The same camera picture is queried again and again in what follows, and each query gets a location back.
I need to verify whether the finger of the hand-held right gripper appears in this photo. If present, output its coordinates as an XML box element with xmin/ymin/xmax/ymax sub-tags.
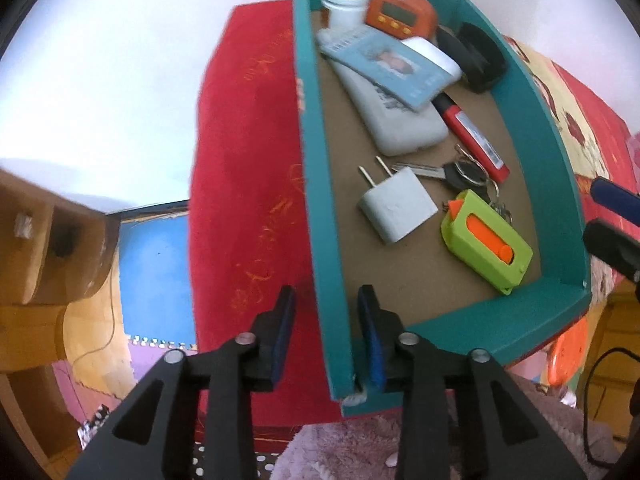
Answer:
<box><xmin>589</xmin><ymin>176</ymin><xmax>640</xmax><ymax>226</ymax></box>
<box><xmin>582</xmin><ymin>217</ymin><xmax>640</xmax><ymax>286</ymax></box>

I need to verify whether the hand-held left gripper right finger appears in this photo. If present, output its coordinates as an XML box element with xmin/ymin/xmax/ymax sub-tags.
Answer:
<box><xmin>356</xmin><ymin>284</ymin><xmax>588</xmax><ymax>480</ymax></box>

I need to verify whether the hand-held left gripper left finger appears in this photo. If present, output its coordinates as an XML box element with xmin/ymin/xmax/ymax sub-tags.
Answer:
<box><xmin>65</xmin><ymin>285</ymin><xmax>298</xmax><ymax>480</ymax></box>

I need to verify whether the teal cardboard box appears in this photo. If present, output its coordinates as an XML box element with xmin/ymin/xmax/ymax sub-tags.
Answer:
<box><xmin>292</xmin><ymin>0</ymin><xmax>593</xmax><ymax>417</ymax></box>

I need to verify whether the green and orange utility knife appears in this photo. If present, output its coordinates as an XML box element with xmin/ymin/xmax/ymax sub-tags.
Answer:
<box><xmin>440</xmin><ymin>190</ymin><xmax>533</xmax><ymax>296</ymax></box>

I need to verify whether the white plug charger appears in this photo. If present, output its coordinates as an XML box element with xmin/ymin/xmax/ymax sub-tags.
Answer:
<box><xmin>356</xmin><ymin>155</ymin><xmax>440</xmax><ymax>246</ymax></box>

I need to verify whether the red and black marker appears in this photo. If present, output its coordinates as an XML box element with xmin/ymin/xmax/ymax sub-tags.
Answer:
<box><xmin>432</xmin><ymin>92</ymin><xmax>511</xmax><ymax>183</ymax></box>

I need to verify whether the bunch of keys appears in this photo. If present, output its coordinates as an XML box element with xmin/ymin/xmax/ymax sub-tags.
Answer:
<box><xmin>392</xmin><ymin>145</ymin><xmax>513</xmax><ymax>226</ymax></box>

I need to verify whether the black case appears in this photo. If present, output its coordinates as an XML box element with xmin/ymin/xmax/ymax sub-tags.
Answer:
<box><xmin>437</xmin><ymin>22</ymin><xmax>508</xmax><ymax>94</ymax></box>

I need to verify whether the white remote control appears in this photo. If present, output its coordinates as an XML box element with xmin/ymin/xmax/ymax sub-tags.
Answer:
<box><xmin>316</xmin><ymin>27</ymin><xmax>449</xmax><ymax>157</ymax></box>

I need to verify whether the white earbuds case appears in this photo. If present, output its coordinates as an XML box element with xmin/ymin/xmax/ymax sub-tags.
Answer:
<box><xmin>402</xmin><ymin>36</ymin><xmax>462</xmax><ymax>86</ymax></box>

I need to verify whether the card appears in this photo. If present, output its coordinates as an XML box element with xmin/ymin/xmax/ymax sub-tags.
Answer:
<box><xmin>320</xmin><ymin>27</ymin><xmax>451</xmax><ymax>111</ymax></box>

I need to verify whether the orange digital timer with figure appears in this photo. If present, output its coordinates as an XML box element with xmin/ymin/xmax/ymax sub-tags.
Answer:
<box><xmin>364</xmin><ymin>0</ymin><xmax>438</xmax><ymax>41</ymax></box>

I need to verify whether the wooden nightstand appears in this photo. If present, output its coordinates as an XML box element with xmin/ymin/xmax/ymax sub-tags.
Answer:
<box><xmin>580</xmin><ymin>292</ymin><xmax>640</xmax><ymax>436</ymax></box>

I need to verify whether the red printed bedsheet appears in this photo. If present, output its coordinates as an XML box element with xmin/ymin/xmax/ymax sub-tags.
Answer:
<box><xmin>502</xmin><ymin>35</ymin><xmax>640</xmax><ymax>311</ymax></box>

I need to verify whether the orange plastic stool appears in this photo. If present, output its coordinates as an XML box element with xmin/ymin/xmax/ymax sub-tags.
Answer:
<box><xmin>545</xmin><ymin>317</ymin><xmax>591</xmax><ymax>388</ymax></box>

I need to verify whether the black polka dot cloth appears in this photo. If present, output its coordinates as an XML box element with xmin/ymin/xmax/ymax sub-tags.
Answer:
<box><xmin>192</xmin><ymin>445</ymin><xmax>283</xmax><ymax>480</ymax></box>

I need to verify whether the purple foam floor mat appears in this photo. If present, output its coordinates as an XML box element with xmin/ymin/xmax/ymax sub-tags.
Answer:
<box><xmin>127</xmin><ymin>342</ymin><xmax>201</xmax><ymax>396</ymax></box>

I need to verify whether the blue foam floor mat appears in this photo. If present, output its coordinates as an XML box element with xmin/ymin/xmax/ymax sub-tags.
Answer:
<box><xmin>117</xmin><ymin>202</ymin><xmax>198</xmax><ymax>346</ymax></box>

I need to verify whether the red embroidered towel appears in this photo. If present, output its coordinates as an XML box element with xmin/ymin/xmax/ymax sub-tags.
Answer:
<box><xmin>187</xmin><ymin>0</ymin><xmax>346</xmax><ymax>426</ymax></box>

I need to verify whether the pink fluffy blanket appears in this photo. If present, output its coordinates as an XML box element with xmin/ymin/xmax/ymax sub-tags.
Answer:
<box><xmin>257</xmin><ymin>372</ymin><xmax>626</xmax><ymax>480</ymax></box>

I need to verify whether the pink foam floor mat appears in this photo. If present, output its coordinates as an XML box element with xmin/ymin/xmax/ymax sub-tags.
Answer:
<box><xmin>52</xmin><ymin>360</ymin><xmax>136</xmax><ymax>426</ymax></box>

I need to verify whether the wooden cabinet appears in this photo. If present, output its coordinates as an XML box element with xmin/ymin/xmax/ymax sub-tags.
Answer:
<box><xmin>0</xmin><ymin>167</ymin><xmax>121</xmax><ymax>306</ymax></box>

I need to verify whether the white plastic jar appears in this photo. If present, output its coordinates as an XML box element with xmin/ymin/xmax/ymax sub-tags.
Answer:
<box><xmin>320</xmin><ymin>0</ymin><xmax>372</xmax><ymax>31</ymax></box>

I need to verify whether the black cable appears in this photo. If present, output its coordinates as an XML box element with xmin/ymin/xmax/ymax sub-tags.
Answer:
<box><xmin>582</xmin><ymin>345</ymin><xmax>640</xmax><ymax>466</ymax></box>

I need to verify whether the thin floor cable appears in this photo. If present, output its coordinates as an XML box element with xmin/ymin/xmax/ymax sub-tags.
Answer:
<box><xmin>75</xmin><ymin>280</ymin><xmax>126</xmax><ymax>366</ymax></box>

